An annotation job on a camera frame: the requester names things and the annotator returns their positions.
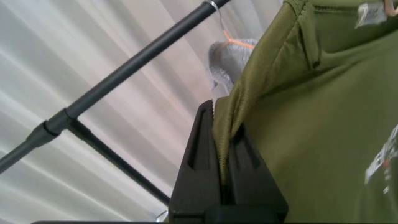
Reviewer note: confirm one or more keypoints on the white curtain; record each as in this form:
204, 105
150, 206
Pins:
62, 46

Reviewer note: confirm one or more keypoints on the black clothes rack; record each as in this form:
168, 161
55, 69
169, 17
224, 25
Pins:
124, 68

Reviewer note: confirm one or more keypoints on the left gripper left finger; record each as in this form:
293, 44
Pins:
199, 174

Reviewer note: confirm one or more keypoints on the pale grey trousers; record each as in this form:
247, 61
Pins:
227, 62

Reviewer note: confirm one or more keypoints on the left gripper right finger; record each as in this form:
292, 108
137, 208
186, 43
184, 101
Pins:
252, 186

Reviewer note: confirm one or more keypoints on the green garment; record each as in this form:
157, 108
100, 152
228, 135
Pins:
311, 124

